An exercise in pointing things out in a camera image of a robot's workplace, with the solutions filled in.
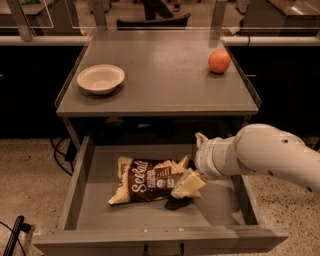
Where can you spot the grey cabinet counter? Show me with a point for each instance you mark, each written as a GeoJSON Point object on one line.
{"type": "Point", "coordinates": [166, 74]}

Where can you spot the black drawer handle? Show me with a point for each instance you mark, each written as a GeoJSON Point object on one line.
{"type": "Point", "coordinates": [164, 250]}

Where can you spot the dark ball under counter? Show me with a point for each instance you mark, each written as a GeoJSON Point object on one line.
{"type": "Point", "coordinates": [114, 126]}

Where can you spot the black chair back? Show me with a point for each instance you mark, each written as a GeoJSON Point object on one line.
{"type": "Point", "coordinates": [177, 22]}

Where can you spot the grey open top drawer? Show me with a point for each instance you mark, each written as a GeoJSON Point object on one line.
{"type": "Point", "coordinates": [226, 219]}

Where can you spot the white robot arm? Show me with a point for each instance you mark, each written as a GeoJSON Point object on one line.
{"type": "Point", "coordinates": [257, 149]}

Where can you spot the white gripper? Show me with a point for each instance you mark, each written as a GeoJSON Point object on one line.
{"type": "Point", "coordinates": [204, 159]}

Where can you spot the white paper bowl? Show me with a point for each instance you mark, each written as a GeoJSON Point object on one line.
{"type": "Point", "coordinates": [100, 79]}

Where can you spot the brown sea salt chip bag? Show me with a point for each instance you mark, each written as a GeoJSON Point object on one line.
{"type": "Point", "coordinates": [144, 180]}

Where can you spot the orange fruit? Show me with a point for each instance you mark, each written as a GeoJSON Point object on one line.
{"type": "Point", "coordinates": [219, 61]}

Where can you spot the black bar object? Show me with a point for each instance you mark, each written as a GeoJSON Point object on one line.
{"type": "Point", "coordinates": [19, 226]}

